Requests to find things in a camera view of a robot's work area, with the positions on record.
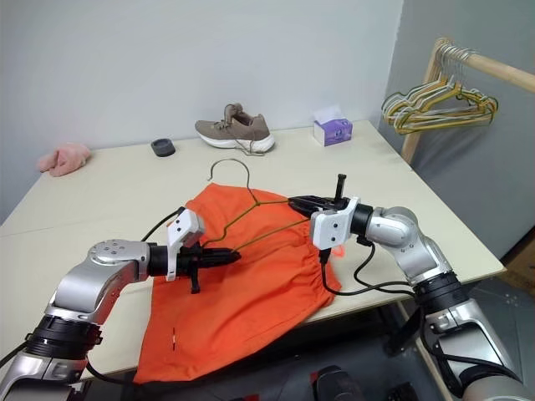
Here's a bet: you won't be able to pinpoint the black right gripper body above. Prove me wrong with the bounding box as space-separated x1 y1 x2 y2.
308 172 357 214

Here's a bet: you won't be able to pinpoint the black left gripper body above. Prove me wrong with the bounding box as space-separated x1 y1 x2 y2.
176 245 209 295

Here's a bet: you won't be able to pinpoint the olive wire hanger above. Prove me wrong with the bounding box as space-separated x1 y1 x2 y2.
200 158 313 256

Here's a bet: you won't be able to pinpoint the orange shorts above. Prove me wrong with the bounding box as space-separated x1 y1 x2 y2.
132 182 343 385

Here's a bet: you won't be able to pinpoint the purple and white tissue box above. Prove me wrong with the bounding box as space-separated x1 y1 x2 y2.
313 107 354 148

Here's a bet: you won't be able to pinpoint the taupe sneaker with white sole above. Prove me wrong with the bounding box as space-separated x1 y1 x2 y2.
194 102 277 157

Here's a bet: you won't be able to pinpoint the dark grey round dish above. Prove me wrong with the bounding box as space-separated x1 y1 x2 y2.
150 137 176 159

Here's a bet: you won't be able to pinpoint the pink fluffy cloth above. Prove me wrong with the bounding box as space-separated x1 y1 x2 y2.
36 142 94 178

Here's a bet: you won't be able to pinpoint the dark rounded shape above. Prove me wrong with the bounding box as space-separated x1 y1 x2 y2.
308 364 357 401

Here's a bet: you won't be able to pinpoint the beige table leg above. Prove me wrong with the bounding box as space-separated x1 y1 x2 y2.
395 300 451 401

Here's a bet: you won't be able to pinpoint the bunch of hangers on rack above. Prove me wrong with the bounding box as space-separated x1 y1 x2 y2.
381 43 501 123

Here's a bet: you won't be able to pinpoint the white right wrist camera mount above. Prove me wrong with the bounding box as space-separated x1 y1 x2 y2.
310 197 361 252

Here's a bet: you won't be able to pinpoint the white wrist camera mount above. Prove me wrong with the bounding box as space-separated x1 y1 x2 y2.
310 197 361 252
164 208 206 282

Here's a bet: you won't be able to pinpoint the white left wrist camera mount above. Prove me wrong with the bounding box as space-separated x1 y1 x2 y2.
164 208 206 282

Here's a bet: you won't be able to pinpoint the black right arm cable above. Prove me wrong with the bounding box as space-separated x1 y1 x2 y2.
318 237 419 297

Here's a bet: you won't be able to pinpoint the wooden rack post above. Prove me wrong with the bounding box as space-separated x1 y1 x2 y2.
400 39 446 165

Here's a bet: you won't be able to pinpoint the white wire hanger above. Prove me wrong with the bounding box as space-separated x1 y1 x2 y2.
384 41 491 126

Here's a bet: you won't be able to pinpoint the wooden rack rail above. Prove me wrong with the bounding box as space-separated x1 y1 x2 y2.
434 37 535 95

